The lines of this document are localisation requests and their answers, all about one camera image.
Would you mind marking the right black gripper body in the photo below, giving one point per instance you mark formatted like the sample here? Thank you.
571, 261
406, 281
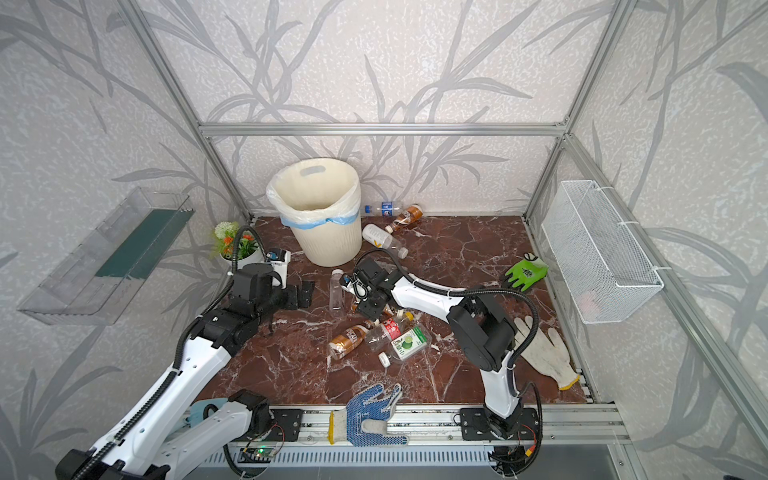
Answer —
360, 289

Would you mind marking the small potted artificial plant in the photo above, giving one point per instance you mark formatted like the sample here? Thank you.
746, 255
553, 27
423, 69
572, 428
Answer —
250, 246

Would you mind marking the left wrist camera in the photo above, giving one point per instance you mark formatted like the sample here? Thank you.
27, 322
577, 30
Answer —
279, 259

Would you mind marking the green label square bottle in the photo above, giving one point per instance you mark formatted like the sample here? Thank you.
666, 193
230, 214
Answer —
405, 347

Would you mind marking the white bin liner bag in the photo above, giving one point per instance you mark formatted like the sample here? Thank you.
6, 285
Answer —
315, 192

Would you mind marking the cream plastic waste bin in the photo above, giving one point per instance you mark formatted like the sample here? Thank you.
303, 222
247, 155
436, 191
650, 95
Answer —
330, 245

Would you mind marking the white label bottle near bin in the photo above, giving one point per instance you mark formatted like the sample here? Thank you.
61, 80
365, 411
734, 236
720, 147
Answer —
380, 238

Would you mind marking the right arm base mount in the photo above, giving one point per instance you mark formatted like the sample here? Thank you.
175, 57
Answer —
478, 424

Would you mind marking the green black work glove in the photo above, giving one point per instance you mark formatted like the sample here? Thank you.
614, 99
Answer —
525, 273

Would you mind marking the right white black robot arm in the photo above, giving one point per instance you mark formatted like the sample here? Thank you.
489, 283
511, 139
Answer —
484, 331

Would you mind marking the white knit work glove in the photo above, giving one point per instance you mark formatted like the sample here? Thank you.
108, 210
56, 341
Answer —
548, 355

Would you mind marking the light blue handled brush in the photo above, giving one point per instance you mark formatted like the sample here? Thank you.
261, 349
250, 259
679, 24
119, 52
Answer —
195, 412

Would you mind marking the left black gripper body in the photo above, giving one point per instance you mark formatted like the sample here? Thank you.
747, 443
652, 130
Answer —
303, 293

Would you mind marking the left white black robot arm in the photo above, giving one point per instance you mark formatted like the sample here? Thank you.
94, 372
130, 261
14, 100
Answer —
141, 445

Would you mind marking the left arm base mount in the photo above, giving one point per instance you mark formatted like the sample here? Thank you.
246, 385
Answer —
276, 425

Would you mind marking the blue label bottle by wall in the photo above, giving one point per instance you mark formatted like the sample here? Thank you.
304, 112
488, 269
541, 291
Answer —
385, 209

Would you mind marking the clear acrylic wall shelf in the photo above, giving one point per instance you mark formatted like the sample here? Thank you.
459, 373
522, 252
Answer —
95, 283

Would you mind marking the red label clear bottle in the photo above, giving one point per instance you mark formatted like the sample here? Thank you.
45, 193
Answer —
388, 330

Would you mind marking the green circuit board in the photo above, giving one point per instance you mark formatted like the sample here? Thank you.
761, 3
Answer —
258, 454

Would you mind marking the white wire mesh basket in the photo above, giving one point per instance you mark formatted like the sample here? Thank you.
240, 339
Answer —
607, 273

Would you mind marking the brown tea bottle white cap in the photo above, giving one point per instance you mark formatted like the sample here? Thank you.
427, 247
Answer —
347, 341

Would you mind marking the blue dotted knit glove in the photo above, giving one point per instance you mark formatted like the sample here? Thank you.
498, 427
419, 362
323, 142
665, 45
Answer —
364, 420

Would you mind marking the brown tea bottle by wall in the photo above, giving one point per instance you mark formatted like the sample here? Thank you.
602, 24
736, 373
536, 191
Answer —
406, 218

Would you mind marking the clear white-cap bottle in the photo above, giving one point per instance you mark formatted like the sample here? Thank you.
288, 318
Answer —
336, 302

